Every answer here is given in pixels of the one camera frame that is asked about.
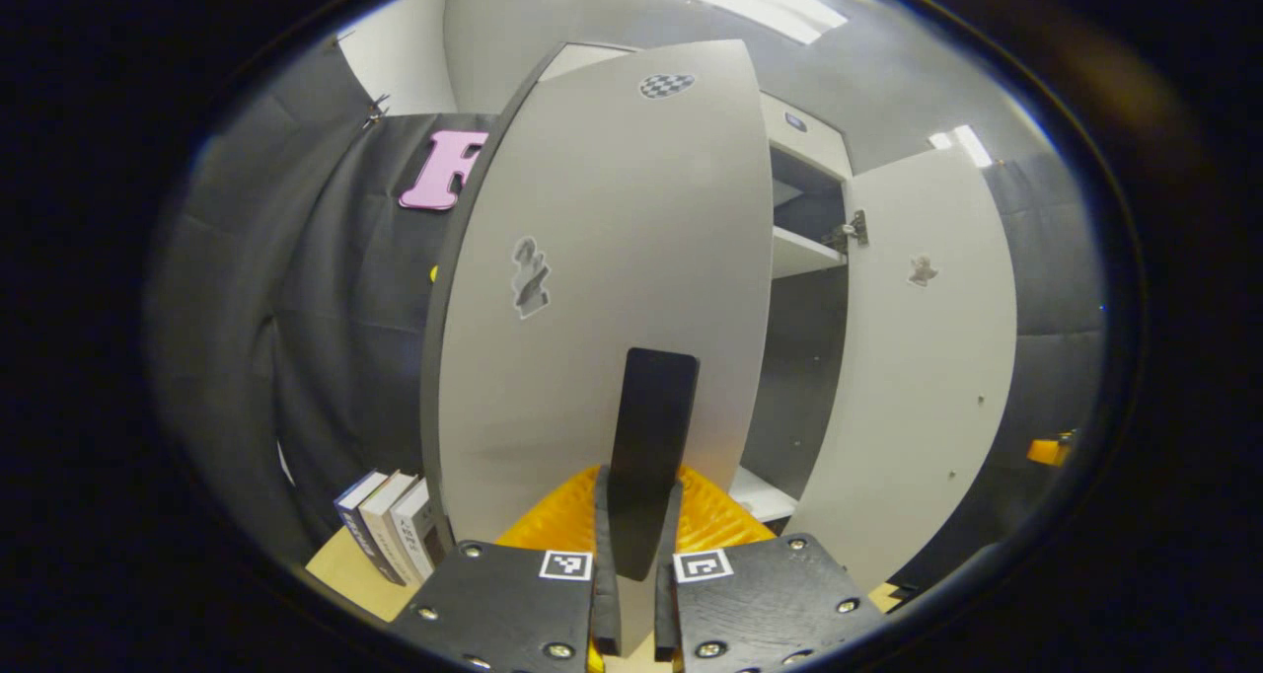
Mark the small ceiling light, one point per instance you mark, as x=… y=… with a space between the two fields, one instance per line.
x=962 y=146

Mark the metal door hinge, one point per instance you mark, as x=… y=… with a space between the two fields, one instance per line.
x=851 y=231

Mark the white cabinet shelf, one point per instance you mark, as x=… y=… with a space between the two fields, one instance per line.
x=799 y=254

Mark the white book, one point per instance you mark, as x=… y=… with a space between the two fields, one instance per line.
x=390 y=530
x=419 y=535

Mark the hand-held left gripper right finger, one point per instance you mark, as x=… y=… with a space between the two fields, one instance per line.
x=667 y=604

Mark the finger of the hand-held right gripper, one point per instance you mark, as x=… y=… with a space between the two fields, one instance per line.
x=1048 y=450

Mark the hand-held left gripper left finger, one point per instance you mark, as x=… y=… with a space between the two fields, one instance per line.
x=606 y=604

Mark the grey cabinet door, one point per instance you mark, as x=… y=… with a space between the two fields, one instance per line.
x=918 y=377
x=612 y=209

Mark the dark blue book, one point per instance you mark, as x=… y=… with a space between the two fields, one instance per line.
x=360 y=525

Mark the grey double-door shoe cabinet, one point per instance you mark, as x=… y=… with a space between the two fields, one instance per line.
x=799 y=377

